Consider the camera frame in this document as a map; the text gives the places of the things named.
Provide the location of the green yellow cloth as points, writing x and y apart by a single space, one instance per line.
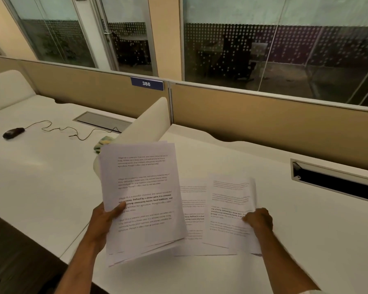
103 142

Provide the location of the beige partition panel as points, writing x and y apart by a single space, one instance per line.
79 85
279 125

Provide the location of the single printed paper sheet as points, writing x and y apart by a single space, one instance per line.
230 195

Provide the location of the black computer mouse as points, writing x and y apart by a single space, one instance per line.
13 133

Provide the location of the white curved desk divider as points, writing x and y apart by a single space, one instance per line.
148 122
6 88

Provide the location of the stack of printed paper sheets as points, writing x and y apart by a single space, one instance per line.
141 180

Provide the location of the person's left forearm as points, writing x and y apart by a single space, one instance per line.
79 269

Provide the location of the person's right hand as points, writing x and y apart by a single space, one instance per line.
260 221

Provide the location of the glass door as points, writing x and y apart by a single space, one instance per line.
125 33

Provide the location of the person's right fingers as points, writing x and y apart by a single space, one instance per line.
250 217

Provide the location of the dark office chair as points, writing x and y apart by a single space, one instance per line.
253 62

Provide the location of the person's left hand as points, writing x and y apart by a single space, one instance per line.
98 225

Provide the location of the person's left thumb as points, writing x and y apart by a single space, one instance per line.
116 211

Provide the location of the blue desk number sign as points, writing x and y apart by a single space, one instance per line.
147 84

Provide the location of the person's right forearm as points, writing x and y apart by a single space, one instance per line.
282 266

